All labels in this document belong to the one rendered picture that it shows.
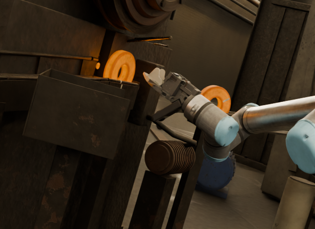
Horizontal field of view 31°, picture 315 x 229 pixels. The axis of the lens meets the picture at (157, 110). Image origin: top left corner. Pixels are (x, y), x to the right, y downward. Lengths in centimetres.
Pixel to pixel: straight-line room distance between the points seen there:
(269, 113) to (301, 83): 281
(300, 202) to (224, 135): 64
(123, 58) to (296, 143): 79
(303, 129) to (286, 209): 99
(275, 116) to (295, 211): 68
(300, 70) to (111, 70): 283
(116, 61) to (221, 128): 43
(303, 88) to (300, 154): 313
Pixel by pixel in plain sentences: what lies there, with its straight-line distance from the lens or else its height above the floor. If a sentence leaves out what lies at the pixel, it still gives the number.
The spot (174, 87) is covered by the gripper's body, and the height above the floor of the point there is 75.
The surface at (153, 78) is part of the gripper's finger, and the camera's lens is 190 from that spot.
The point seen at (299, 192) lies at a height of 48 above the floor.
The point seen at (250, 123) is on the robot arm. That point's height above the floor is 71.
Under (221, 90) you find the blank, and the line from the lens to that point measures 230.
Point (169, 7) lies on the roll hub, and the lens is 192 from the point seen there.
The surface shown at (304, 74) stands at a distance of 456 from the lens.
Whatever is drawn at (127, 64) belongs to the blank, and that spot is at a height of 77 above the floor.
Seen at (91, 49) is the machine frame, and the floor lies 79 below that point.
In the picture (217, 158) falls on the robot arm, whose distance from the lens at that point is 191.
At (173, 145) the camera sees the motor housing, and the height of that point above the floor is 53.
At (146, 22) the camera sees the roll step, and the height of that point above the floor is 93.
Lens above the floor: 83
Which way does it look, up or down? 5 degrees down
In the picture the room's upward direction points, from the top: 16 degrees clockwise
